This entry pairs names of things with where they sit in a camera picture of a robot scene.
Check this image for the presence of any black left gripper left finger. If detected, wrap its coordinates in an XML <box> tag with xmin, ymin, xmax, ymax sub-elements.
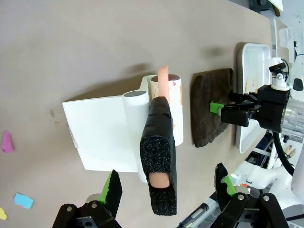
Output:
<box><xmin>52</xmin><ymin>169</ymin><xmax>123</xmax><ymax>228</ymax></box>

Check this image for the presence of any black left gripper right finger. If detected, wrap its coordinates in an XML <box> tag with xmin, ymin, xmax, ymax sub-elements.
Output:
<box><xmin>213</xmin><ymin>162</ymin><xmax>290</xmax><ymax>228</ymax></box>

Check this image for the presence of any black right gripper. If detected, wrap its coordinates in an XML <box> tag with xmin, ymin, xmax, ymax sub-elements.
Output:
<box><xmin>209</xmin><ymin>84</ymin><xmax>292</xmax><ymax>133</ymax></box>

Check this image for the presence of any dark brown cloth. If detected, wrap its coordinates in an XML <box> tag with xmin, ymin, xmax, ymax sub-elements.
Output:
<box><xmin>190</xmin><ymin>67</ymin><xmax>236</xmax><ymax>148</ymax></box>

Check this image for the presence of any metal tray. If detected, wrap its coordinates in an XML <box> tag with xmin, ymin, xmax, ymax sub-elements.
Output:
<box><xmin>235</xmin><ymin>42</ymin><xmax>273</xmax><ymax>154</ymax></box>

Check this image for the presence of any white lint roller stand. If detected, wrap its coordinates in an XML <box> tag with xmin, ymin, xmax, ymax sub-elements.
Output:
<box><xmin>62</xmin><ymin>75</ymin><xmax>153</xmax><ymax>184</ymax></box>

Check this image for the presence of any white plastic box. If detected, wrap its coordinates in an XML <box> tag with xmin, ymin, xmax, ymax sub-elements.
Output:
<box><xmin>278</xmin><ymin>28</ymin><xmax>296</xmax><ymax>49</ymax></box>

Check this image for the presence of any blue paper scrap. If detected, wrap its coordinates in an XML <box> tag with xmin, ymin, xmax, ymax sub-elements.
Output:
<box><xmin>13</xmin><ymin>192</ymin><xmax>34</xmax><ymax>209</ymax></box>

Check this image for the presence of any black equipment box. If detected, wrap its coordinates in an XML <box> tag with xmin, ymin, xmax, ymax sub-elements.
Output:
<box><xmin>248</xmin><ymin>0</ymin><xmax>271</xmax><ymax>12</ymax></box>

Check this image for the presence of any pink paper scrap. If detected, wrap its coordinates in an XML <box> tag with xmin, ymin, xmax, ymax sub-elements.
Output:
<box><xmin>1</xmin><ymin>130</ymin><xmax>15</xmax><ymax>153</ymax></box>

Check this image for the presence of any black silver frame rail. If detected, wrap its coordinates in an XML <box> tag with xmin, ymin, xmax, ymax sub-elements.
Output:
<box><xmin>177</xmin><ymin>192</ymin><xmax>223</xmax><ymax>228</ymax></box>

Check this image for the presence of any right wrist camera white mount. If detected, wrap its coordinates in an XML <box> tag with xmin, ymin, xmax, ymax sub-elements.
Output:
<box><xmin>264</xmin><ymin>57</ymin><xmax>292</xmax><ymax>91</ymax></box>

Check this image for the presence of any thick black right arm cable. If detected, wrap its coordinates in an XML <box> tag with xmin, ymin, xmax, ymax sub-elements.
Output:
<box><xmin>272</xmin><ymin>130</ymin><xmax>296</xmax><ymax>177</ymax></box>

